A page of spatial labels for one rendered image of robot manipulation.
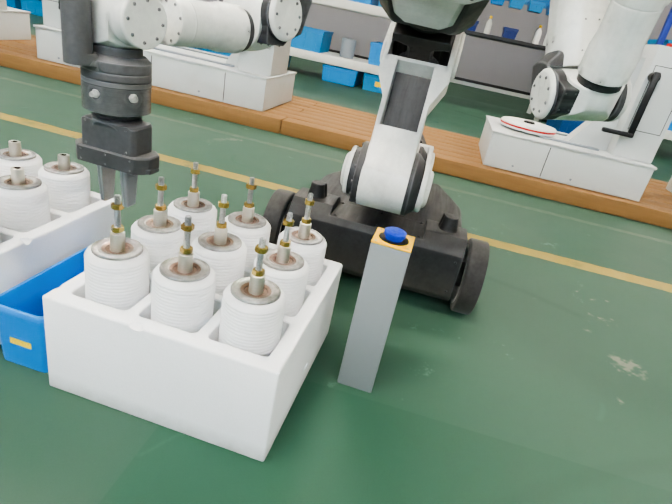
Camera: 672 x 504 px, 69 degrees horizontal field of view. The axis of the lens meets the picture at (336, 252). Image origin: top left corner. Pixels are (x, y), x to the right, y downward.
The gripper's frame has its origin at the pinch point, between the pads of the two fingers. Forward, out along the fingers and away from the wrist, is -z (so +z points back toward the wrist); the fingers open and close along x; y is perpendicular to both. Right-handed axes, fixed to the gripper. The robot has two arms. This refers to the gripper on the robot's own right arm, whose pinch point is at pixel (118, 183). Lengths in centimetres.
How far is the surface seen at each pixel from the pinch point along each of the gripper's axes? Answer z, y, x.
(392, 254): -6.3, -16.3, -41.1
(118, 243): -9.5, 0.8, -0.6
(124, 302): -18.2, 3.2, -3.3
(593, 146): -10, -229, -118
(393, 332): -36, -40, -45
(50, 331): -24.4, 7.8, 6.6
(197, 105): -32, -196, 95
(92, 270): -13.0, 4.7, 1.1
